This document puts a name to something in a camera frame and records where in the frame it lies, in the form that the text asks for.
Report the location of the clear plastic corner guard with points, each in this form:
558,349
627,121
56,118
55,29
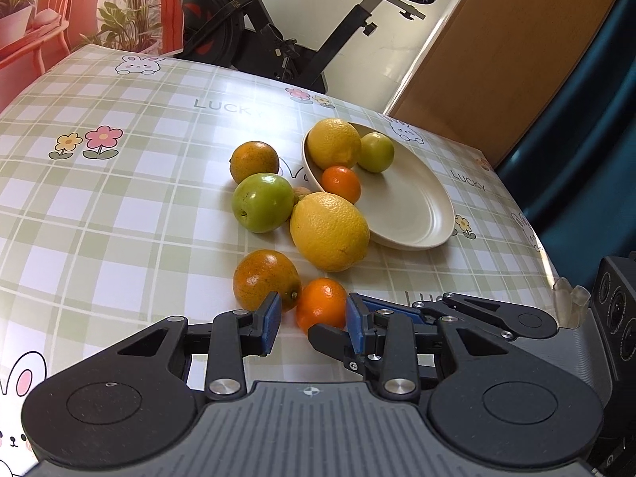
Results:
571,303

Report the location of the wooden door panel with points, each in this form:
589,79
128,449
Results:
497,59

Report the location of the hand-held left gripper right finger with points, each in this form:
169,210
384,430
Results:
355,325

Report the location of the large yellow lemon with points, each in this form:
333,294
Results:
329,231

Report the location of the dark teal curtain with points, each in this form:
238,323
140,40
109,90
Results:
596,159

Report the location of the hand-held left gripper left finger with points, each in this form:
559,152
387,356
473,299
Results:
272,323

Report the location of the black exercise bike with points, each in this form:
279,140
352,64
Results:
223,25

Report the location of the green checked tablecloth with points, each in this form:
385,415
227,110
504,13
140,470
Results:
149,184

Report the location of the small bright orange mandarin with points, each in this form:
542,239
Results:
341,184
320,303

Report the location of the green apple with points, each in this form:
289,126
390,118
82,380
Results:
263,202

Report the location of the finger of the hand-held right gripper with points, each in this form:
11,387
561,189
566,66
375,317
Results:
497,315
328,340

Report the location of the dark orange tangerine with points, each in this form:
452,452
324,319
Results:
254,161
263,278

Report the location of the cream round plate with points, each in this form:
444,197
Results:
407,208

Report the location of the brown walnut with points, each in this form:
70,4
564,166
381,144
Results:
301,194

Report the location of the printed room wall backdrop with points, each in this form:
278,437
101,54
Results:
30,54

